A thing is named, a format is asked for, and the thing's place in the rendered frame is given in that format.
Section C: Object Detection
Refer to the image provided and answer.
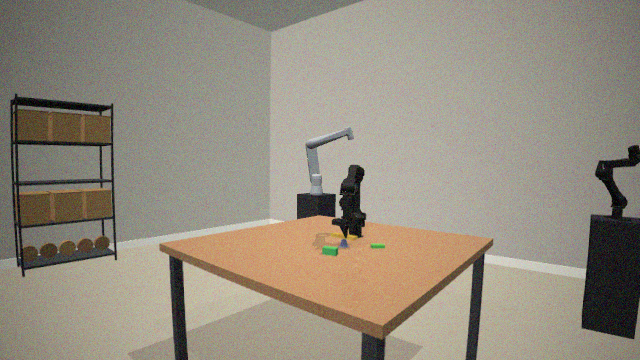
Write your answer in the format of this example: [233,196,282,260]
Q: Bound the yellow bar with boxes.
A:
[331,233,358,241]

